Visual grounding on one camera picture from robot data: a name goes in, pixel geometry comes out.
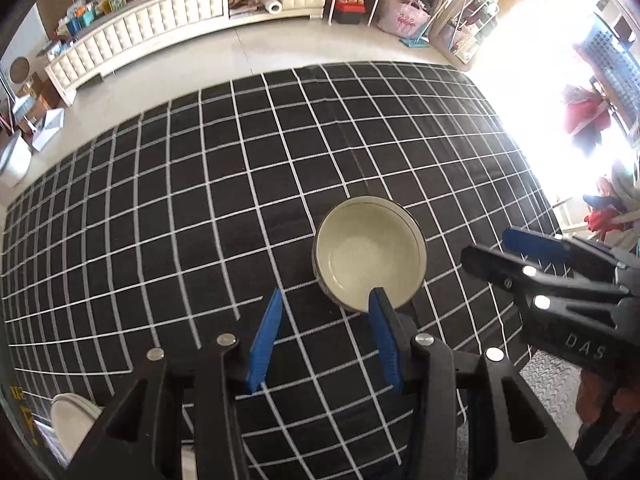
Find pile of colourful clothes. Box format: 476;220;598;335
582;175;640;241

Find blue plastic basket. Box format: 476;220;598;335
575;30;640;126

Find pink bag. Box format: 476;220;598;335
380;0;431;41

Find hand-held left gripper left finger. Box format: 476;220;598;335
60;288;284;480

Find white tufted cabinet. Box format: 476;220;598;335
45;0;333;106

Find red garment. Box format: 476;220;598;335
562;85;613;156

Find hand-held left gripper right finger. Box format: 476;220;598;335
368;287;588;480

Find black white checkered tablecloth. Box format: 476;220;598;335
0;62;566;480

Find large white bowl with flowers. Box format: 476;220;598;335
50;393;104;463

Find person's right hand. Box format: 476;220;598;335
575;372;640;428

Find white box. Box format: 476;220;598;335
32;107;66;153

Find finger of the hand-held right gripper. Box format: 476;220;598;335
501;226;621;283
460;246;631;313

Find small dark-rimmed patterned bowl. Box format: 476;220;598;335
311;196;427;313

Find white wire rack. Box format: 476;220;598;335
445;0;501;63

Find grey textured cloth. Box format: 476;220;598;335
517;347;583;441

